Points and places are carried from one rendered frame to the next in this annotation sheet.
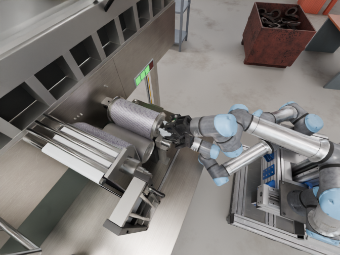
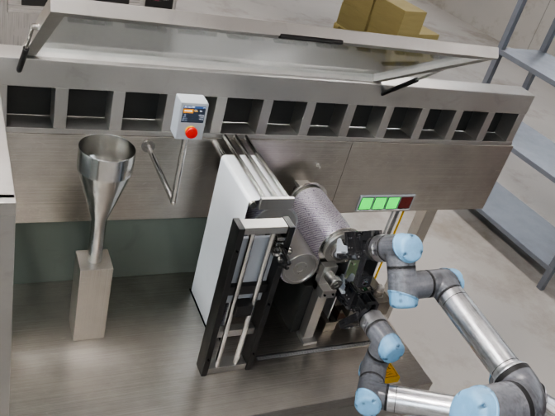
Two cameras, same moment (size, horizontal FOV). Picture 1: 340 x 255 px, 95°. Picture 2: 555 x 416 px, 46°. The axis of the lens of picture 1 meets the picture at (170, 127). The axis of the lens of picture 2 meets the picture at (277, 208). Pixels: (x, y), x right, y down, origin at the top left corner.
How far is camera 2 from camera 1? 1.37 m
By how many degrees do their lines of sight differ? 34
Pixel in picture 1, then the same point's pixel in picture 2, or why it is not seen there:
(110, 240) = (148, 343)
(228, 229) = not seen: outside the picture
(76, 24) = (342, 87)
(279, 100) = not seen: outside the picture
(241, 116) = (443, 275)
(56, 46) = (310, 92)
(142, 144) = (302, 248)
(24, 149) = (203, 149)
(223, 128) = (398, 241)
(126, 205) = (259, 224)
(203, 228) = not seen: outside the picture
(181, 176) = (310, 375)
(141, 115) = (330, 216)
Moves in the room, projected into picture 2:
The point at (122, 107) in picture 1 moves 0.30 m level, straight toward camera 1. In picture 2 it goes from (316, 196) to (294, 243)
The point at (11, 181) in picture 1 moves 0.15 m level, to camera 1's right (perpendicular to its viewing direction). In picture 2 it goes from (167, 166) to (201, 191)
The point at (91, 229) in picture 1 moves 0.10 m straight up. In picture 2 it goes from (137, 315) to (141, 291)
